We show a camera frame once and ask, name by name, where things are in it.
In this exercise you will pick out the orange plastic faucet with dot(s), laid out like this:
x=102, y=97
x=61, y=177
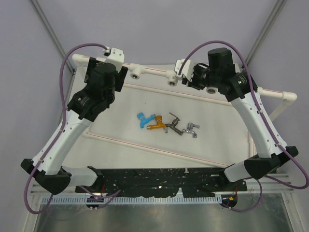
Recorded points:
x=159, y=124

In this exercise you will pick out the white slotted cable duct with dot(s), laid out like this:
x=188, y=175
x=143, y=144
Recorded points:
x=178, y=199

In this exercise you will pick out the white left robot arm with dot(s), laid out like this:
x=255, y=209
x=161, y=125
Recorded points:
x=46, y=167

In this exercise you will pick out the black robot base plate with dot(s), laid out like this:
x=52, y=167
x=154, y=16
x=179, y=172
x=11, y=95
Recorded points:
x=164, y=182

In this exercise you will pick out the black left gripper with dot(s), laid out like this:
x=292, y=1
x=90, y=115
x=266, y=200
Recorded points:
x=119, y=78

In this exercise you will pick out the chrome metal faucet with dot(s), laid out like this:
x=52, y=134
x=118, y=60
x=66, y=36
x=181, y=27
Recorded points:
x=190, y=129

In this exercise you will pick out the white PVC pipe frame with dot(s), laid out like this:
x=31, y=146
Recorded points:
x=116, y=140

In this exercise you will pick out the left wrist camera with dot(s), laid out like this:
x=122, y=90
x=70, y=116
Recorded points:
x=115, y=57

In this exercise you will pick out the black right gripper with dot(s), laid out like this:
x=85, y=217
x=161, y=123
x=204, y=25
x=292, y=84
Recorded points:
x=185, y=81

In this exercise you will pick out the blue plastic faucet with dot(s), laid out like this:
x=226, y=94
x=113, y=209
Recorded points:
x=144, y=120

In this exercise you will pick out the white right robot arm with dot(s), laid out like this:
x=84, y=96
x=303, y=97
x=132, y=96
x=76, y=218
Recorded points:
x=242, y=92

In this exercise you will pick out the grey metal faucet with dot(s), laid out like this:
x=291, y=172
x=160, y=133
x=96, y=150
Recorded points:
x=173, y=125

